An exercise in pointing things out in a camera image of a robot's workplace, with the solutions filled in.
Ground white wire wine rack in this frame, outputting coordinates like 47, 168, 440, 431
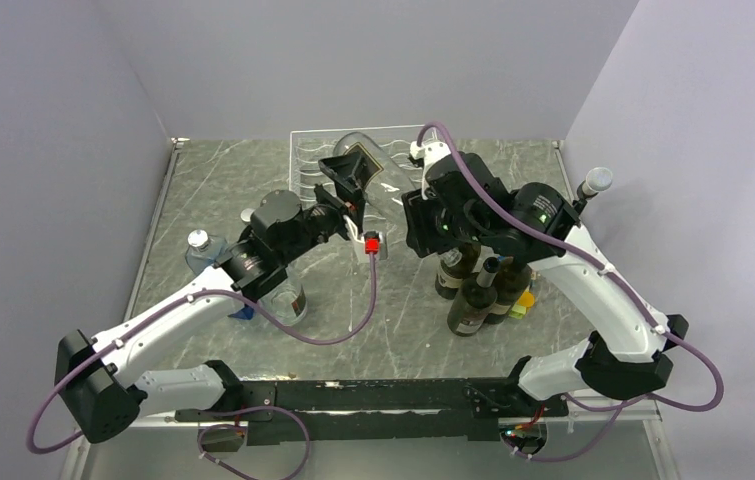
289, 125, 441, 200

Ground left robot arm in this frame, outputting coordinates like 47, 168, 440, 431
55, 151, 381, 443

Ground colourful small blocks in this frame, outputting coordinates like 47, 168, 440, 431
508, 273, 537, 319

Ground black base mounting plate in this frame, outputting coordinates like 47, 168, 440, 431
174, 375, 568, 446

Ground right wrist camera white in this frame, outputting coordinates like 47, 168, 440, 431
409, 139, 451, 200

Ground clear bottle silver cap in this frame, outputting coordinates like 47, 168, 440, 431
240, 208, 255, 225
259, 267, 307, 326

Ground dark wine bottle right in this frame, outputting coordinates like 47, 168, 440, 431
484, 257, 532, 325

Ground microphone on black stand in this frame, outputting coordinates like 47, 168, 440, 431
573, 167, 613, 214

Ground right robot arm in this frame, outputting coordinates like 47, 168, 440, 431
402, 144, 688, 415

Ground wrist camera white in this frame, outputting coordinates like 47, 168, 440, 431
343, 215, 388, 263
409, 139, 451, 200

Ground clear bottle silver cap rear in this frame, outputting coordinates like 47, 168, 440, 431
240, 208, 255, 225

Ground blue square glass bottle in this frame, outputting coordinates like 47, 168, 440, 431
185, 229, 241, 294

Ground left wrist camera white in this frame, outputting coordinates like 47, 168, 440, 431
343, 215, 388, 263

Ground dark wine bottle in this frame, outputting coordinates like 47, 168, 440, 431
434, 243, 481, 300
484, 257, 532, 325
447, 257, 501, 337

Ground dark wine bottle rear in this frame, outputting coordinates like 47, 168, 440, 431
434, 243, 481, 300

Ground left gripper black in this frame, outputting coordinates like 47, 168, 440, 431
278, 150, 367, 265

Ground clear bottle silver cap front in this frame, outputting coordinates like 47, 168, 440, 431
259, 267, 307, 326

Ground dark wine bottle front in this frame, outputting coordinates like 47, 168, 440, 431
447, 257, 501, 337

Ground clear glass bottle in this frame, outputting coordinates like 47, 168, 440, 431
333, 131, 420, 236

